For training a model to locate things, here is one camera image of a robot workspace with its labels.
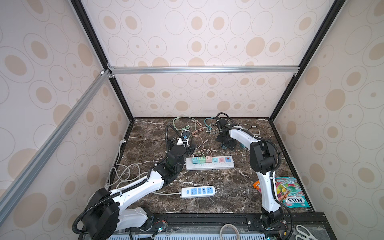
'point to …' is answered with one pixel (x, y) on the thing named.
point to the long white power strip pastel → (208, 162)
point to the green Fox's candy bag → (290, 193)
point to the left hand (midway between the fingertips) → (186, 134)
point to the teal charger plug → (195, 160)
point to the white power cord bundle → (120, 173)
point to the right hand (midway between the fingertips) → (223, 142)
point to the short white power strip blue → (197, 191)
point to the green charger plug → (202, 159)
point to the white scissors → (309, 237)
